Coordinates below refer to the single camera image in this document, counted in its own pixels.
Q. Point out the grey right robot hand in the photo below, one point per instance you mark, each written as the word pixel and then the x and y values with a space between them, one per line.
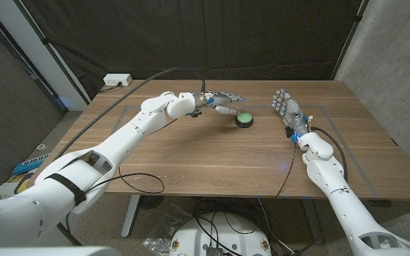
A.
pixel 290 110

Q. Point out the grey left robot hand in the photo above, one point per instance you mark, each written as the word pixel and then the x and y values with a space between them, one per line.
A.
pixel 215 97

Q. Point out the green button with black base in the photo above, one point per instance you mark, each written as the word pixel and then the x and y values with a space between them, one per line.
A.
pixel 244 119

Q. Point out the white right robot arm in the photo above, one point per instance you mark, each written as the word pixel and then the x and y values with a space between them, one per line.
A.
pixel 333 177

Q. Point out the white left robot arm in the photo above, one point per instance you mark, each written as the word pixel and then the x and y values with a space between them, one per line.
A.
pixel 126 135

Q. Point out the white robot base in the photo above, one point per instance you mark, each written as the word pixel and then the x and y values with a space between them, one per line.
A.
pixel 226 238

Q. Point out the white power strip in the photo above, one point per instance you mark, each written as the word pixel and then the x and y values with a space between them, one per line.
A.
pixel 117 79

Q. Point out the black backdrop cloth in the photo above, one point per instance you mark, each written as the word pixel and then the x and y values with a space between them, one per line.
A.
pixel 226 35

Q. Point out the black backdrop stand pole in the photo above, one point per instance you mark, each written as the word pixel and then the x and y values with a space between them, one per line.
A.
pixel 347 39

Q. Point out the clear plastic bag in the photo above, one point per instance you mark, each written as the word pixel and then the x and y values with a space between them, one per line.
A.
pixel 162 231

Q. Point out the white table leg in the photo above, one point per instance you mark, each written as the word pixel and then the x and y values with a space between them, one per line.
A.
pixel 130 217

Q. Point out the white tape roll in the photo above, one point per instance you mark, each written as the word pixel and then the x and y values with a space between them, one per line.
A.
pixel 41 146

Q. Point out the white pillar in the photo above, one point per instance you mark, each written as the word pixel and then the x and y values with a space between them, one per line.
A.
pixel 37 53

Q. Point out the blue toothed tool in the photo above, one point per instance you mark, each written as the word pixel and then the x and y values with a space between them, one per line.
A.
pixel 30 163

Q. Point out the yellow and black item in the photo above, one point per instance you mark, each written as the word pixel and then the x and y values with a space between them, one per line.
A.
pixel 18 182

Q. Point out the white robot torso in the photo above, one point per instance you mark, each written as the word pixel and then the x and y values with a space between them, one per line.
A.
pixel 48 251

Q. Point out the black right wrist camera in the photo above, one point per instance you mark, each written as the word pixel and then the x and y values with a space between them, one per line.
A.
pixel 289 132

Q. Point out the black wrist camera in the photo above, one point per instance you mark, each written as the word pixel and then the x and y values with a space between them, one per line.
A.
pixel 289 132
pixel 195 113

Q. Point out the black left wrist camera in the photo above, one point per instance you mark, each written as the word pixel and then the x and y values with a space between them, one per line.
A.
pixel 195 113

